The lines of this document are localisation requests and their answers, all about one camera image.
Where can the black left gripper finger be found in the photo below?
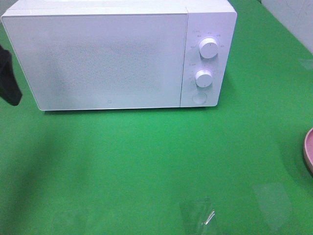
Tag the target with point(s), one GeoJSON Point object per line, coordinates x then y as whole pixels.
{"type": "Point", "coordinates": [9, 89]}

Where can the round microwave door button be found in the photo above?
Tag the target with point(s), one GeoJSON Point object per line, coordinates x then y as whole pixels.
{"type": "Point", "coordinates": [199, 98]}

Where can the white microwave knob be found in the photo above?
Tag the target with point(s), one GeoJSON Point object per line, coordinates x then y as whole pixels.
{"type": "Point", "coordinates": [203, 78]}
{"type": "Point", "coordinates": [208, 47]}

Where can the pink plate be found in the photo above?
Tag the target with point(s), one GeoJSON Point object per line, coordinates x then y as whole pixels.
{"type": "Point", "coordinates": [308, 150]}

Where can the white microwave door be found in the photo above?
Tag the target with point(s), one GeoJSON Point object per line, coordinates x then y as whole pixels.
{"type": "Point", "coordinates": [101, 62]}

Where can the white microwave oven body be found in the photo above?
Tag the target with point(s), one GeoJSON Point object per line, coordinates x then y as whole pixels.
{"type": "Point", "coordinates": [205, 18]}

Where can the clear tape patch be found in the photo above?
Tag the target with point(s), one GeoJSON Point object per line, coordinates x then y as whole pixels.
{"type": "Point", "coordinates": [197, 212]}

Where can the white wall panel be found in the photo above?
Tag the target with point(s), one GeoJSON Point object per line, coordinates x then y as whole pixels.
{"type": "Point", "coordinates": [296, 16]}

